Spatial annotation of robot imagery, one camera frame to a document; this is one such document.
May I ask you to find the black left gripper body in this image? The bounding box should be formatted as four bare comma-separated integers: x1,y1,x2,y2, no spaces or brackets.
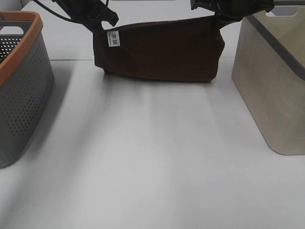
56,0,119,32

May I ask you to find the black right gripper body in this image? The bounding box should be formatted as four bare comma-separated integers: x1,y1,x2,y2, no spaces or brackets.
190,0,274,21

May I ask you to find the brown towel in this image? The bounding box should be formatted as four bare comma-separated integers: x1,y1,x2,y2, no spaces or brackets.
93,16,225,82

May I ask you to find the beige basket grey rim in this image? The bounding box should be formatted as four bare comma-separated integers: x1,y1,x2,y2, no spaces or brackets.
232,1,305,155

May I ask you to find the grey perforated basket orange rim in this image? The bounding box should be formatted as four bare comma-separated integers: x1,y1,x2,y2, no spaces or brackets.
0,10,54,168

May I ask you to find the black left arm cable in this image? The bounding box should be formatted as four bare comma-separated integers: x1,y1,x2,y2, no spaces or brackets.
33,0,79,23

